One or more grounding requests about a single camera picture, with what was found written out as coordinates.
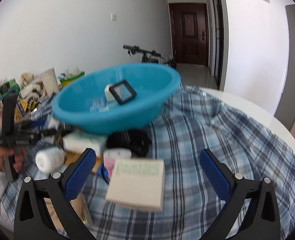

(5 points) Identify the blue plastic basin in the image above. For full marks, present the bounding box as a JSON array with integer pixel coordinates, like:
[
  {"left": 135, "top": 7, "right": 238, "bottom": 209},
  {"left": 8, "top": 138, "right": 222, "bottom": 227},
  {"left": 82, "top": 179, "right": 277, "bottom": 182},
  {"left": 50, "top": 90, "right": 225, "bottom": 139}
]
[{"left": 52, "top": 64, "right": 181, "bottom": 135}]

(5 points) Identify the cream plush toy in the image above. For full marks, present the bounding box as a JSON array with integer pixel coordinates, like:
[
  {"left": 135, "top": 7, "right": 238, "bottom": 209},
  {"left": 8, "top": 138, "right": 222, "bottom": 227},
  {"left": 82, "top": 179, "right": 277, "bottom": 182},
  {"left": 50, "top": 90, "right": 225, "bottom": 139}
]
[{"left": 20, "top": 73, "right": 46, "bottom": 99}]

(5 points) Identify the light blue packet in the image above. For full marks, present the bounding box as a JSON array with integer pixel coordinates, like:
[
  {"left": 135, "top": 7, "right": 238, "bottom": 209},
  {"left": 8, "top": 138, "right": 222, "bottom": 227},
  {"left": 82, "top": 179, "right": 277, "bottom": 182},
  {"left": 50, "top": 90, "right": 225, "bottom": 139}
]
[{"left": 90, "top": 97, "right": 110, "bottom": 113}]

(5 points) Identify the white round jar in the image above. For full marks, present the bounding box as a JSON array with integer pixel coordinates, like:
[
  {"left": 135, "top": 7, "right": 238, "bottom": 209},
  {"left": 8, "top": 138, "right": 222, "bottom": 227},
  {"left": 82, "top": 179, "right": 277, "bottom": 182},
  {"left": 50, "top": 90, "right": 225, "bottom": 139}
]
[{"left": 35, "top": 147, "right": 66, "bottom": 173}]

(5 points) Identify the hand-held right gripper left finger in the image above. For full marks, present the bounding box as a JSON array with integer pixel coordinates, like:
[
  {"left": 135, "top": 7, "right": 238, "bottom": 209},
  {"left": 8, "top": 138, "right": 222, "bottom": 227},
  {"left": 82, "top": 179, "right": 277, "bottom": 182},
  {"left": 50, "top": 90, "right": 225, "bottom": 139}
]
[{"left": 14, "top": 148, "right": 98, "bottom": 240}]

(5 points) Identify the black framed glass door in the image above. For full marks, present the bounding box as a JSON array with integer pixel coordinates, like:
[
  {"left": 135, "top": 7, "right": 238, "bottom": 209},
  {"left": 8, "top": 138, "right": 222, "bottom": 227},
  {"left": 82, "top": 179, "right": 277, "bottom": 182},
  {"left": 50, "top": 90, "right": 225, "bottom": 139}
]
[{"left": 207, "top": 0, "right": 228, "bottom": 90}]

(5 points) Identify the yellow-green bucket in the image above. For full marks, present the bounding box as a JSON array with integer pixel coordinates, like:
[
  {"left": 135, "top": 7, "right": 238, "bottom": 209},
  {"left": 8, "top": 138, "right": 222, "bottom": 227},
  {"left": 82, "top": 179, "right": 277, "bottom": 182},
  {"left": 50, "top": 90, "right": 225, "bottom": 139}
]
[{"left": 60, "top": 71, "right": 86, "bottom": 88}]

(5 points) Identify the white tissue pack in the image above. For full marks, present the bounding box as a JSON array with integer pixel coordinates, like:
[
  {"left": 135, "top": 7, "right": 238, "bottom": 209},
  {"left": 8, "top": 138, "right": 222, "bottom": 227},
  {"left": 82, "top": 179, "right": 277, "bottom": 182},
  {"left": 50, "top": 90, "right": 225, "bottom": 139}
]
[{"left": 62, "top": 130, "right": 108, "bottom": 153}]

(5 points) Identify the large cream box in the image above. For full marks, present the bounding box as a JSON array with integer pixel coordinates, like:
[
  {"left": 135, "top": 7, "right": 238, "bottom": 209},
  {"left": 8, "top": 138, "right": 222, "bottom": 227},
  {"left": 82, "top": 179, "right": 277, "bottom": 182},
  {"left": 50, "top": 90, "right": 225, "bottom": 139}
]
[{"left": 105, "top": 159, "right": 165, "bottom": 212}]

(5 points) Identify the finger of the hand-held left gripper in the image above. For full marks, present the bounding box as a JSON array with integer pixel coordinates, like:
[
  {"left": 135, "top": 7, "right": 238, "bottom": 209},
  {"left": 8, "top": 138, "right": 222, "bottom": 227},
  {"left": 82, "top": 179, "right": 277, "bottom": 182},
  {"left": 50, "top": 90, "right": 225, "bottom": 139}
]
[
  {"left": 14, "top": 120, "right": 44, "bottom": 132},
  {"left": 31, "top": 128, "right": 63, "bottom": 142}
]

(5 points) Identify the dark brown door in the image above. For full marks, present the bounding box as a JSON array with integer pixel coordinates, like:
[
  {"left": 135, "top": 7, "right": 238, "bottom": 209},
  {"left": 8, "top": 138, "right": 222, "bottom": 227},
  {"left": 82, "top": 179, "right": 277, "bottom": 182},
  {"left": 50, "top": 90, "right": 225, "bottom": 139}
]
[{"left": 169, "top": 2, "right": 209, "bottom": 67}]

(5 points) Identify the white round desktop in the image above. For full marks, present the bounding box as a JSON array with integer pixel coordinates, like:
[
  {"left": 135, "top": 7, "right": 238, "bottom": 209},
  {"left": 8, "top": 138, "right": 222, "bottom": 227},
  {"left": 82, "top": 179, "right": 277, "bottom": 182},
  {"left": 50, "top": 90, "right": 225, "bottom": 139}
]
[{"left": 195, "top": 86, "right": 295, "bottom": 160}]

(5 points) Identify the pink and white plush toy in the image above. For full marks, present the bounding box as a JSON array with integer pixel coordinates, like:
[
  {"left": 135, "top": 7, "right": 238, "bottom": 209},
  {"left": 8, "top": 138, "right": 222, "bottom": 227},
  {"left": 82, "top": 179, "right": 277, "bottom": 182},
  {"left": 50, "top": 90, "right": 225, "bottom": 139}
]
[{"left": 102, "top": 148, "right": 133, "bottom": 178}]

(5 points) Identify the black box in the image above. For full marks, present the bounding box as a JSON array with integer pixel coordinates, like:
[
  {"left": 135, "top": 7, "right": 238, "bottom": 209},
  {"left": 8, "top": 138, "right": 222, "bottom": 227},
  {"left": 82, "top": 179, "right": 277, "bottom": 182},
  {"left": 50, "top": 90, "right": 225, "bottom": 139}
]
[{"left": 109, "top": 79, "right": 137, "bottom": 105}]

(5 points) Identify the blue plaid shirt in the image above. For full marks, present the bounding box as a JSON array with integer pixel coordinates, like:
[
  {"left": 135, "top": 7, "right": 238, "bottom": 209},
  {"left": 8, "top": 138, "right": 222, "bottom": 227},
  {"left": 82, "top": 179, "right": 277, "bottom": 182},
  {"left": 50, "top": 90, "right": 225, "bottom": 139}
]
[{"left": 1, "top": 84, "right": 295, "bottom": 240}]

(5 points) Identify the small cream box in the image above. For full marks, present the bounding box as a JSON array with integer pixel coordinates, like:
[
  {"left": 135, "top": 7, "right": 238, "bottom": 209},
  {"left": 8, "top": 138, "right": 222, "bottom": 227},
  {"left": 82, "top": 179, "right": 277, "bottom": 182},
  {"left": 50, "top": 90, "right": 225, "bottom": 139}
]
[{"left": 104, "top": 84, "right": 118, "bottom": 103}]

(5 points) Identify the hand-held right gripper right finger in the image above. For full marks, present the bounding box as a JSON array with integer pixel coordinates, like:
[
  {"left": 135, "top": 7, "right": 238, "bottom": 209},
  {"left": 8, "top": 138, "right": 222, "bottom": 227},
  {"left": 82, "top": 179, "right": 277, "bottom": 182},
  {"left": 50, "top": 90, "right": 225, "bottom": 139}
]
[{"left": 199, "top": 149, "right": 281, "bottom": 240}]

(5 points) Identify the person's left hand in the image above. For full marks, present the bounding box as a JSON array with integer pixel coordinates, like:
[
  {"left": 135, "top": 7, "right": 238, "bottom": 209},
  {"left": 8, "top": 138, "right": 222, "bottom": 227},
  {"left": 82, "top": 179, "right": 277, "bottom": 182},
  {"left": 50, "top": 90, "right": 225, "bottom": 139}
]
[{"left": 0, "top": 147, "right": 26, "bottom": 173}]

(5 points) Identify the black fuzzy scrunchie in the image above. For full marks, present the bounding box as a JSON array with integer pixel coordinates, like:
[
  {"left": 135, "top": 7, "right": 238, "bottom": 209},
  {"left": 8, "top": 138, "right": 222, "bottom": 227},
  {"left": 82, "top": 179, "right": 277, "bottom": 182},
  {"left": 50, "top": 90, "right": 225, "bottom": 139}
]
[{"left": 106, "top": 130, "right": 153, "bottom": 158}]

